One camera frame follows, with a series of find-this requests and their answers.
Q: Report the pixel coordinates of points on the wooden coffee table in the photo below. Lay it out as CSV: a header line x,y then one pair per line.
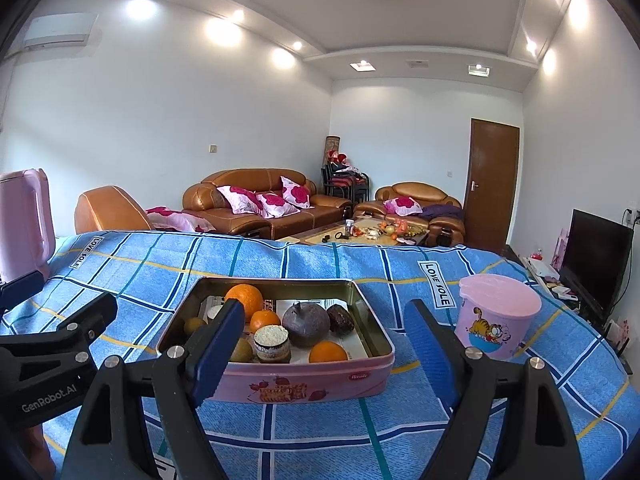
x,y
320,235

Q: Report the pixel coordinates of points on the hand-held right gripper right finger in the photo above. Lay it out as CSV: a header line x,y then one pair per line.
x,y
430,355

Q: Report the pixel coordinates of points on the orange leather chair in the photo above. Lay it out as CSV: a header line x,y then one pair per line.
x,y
107,207

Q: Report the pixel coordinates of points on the black television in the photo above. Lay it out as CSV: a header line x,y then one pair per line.
x,y
595,255

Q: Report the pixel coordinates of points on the pink floral pillow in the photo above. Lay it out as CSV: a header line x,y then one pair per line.
x,y
240,199
297,192
402,205
274,203
175,219

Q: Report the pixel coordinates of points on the square ceiling light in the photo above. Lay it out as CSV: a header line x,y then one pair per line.
x,y
477,70
361,65

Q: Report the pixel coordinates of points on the purple blanket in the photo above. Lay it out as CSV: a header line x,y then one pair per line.
x,y
442,210

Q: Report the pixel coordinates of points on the pink electric kettle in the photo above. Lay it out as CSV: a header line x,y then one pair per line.
x,y
25,220

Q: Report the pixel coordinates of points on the assorted fruit pile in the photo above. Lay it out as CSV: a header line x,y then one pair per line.
x,y
400,230

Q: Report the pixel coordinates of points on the tall patterned vase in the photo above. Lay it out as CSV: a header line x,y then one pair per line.
x,y
332,144

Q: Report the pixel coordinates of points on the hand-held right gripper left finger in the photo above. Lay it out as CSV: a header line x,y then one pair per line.
x,y
220,350

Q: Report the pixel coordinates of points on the brown leather armchair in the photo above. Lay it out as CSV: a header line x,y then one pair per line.
x,y
415,190

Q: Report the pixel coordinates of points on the large orange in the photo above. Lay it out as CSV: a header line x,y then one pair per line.
x,y
247,295

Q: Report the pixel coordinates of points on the pink cartoon cup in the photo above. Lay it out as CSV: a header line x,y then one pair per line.
x,y
495,320

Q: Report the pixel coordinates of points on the brown leather sofa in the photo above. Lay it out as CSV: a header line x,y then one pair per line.
x,y
240,179

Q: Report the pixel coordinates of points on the stack of dark chairs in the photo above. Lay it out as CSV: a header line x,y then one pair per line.
x,y
345,182

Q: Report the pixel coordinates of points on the red plush toys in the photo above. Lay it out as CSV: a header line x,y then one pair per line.
x,y
340,156

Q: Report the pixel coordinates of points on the blue plaid tablecloth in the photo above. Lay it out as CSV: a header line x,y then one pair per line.
x,y
325,260

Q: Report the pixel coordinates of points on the printed paper sheet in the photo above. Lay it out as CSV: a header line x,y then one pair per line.
x,y
350,347

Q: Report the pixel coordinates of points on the person's left forearm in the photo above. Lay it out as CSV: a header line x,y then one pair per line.
x,y
37,452

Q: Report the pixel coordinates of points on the white air conditioner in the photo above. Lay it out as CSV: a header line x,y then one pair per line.
x,y
60,30

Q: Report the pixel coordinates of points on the brown wooden door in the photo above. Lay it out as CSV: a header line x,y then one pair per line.
x,y
490,185

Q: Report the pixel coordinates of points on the dark brown dried fruit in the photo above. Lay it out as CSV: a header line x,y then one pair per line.
x,y
341,317

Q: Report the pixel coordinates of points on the pink metal tin box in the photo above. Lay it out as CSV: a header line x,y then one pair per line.
x,y
325,380

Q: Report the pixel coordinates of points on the brown kiwi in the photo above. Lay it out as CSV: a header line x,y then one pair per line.
x,y
241,350
194,325

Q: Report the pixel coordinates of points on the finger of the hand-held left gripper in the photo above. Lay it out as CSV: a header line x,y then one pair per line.
x,y
20,286
87,320

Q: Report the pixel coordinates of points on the small orange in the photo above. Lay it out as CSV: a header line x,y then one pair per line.
x,y
264,321
327,352

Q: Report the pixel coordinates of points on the cluttered low television stand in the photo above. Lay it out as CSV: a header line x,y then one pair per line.
x,y
542,272

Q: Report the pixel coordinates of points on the pink gift bag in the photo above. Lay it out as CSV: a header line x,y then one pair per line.
x,y
561,250

